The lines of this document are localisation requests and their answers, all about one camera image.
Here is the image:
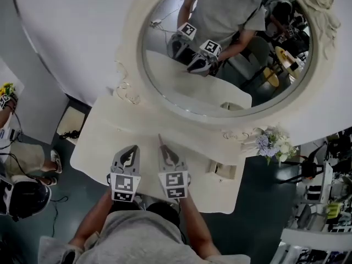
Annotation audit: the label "another person's forearm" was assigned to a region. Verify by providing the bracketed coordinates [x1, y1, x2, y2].
[0, 97, 18, 130]

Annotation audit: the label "white chair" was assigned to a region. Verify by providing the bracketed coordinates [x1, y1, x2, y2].
[296, 161, 335, 206]

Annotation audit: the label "person's dark trousers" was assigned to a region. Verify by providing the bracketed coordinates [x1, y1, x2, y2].
[109, 194, 182, 227]

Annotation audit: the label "black cable bundle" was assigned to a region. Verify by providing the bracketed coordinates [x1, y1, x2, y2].
[58, 130, 81, 140]

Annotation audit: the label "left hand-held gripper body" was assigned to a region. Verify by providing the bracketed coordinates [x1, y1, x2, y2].
[106, 144, 142, 204]

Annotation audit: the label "person's left forearm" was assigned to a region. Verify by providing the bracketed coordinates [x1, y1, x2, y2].
[69, 193, 114, 248]

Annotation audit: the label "white vanity table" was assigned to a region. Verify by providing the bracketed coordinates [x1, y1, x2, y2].
[69, 94, 253, 215]

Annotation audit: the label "oval mirror ornate white frame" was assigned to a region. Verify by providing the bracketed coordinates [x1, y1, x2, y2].
[113, 0, 342, 146]

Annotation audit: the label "white shelf unit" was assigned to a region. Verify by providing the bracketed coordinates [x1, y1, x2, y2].
[270, 226, 352, 264]

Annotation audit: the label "person's right forearm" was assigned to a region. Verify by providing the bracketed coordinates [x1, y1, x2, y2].
[178, 196, 222, 256]

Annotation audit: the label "yellow flowers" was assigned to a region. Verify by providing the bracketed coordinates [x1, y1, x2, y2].
[0, 82, 17, 96]

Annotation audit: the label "green container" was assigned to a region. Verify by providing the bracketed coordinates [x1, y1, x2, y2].
[326, 202, 342, 218]

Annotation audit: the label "black and orange stand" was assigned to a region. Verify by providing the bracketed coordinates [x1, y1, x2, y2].
[283, 146, 324, 182]

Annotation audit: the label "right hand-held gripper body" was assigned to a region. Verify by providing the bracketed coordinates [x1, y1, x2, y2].
[157, 145, 191, 200]

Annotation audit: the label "person's grey shirt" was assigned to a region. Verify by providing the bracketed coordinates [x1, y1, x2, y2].
[37, 210, 251, 264]

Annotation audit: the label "purple and white flower bouquet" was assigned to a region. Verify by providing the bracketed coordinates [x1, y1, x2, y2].
[254, 123, 300, 167]

